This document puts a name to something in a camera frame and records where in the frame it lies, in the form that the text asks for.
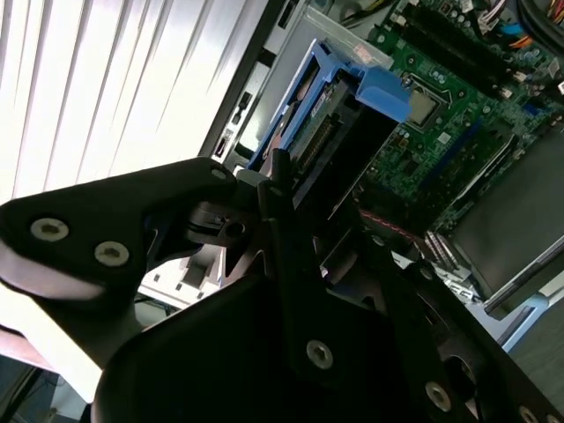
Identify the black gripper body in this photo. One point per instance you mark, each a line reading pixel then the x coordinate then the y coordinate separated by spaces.
pixel 198 374

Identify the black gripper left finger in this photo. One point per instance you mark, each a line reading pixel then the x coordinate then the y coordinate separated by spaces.
pixel 110 211

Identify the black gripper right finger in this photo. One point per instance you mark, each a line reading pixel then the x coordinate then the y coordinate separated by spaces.
pixel 462 352

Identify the hard disk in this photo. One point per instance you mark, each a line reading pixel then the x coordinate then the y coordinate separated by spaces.
pixel 383 92

